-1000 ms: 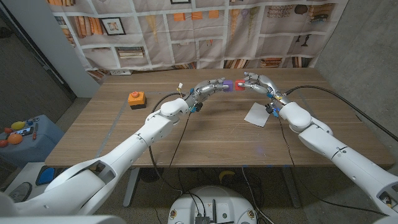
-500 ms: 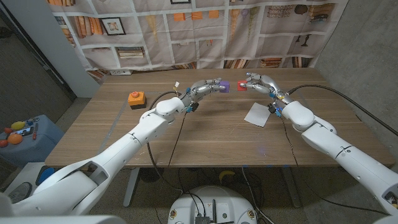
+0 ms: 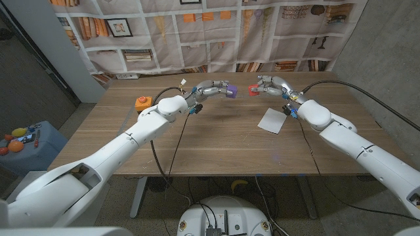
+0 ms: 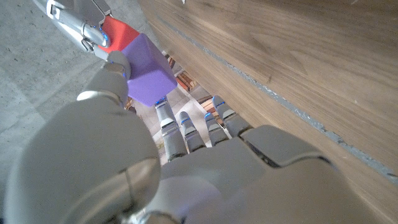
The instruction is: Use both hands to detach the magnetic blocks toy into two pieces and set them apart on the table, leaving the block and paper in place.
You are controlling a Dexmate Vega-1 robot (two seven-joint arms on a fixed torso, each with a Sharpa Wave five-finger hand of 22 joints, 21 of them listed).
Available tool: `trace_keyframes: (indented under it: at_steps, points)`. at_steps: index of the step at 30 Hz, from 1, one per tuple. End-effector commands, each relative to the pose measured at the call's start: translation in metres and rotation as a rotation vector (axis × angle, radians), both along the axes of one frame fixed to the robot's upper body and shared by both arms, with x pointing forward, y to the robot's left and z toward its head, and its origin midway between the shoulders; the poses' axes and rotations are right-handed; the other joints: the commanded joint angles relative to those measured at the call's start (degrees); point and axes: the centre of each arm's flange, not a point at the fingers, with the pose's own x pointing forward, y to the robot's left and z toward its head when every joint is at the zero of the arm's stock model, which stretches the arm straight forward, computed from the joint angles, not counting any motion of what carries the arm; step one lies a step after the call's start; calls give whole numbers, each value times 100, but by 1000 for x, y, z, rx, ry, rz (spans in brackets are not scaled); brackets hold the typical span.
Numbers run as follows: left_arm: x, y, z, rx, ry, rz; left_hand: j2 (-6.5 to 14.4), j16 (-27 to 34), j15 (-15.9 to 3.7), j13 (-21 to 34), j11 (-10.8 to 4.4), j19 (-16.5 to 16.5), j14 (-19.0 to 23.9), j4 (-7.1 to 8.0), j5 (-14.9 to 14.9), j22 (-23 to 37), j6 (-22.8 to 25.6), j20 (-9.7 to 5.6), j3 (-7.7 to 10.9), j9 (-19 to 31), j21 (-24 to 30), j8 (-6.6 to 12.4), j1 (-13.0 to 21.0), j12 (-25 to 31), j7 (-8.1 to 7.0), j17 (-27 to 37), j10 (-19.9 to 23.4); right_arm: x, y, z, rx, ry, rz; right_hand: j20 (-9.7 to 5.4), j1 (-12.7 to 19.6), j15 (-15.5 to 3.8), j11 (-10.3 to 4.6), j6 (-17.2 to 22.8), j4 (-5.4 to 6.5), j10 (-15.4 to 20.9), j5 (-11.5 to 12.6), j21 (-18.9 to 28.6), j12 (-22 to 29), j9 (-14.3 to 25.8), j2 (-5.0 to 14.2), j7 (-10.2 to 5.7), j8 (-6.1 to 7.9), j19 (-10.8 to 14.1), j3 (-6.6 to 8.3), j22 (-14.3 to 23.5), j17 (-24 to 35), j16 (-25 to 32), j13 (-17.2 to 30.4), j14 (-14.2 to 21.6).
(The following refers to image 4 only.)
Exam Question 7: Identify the red magnetic block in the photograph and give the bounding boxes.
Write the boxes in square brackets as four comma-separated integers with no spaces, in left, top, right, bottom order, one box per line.
[98,15,141,54]

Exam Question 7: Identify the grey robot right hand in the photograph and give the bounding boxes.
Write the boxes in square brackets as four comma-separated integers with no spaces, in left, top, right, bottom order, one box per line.
[32,0,113,62]

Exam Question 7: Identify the purple magnetic block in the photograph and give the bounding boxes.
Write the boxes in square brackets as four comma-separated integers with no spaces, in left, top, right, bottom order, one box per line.
[121,33,178,108]

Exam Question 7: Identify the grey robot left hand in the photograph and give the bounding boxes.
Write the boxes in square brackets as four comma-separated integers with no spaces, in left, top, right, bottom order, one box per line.
[2,50,385,224]

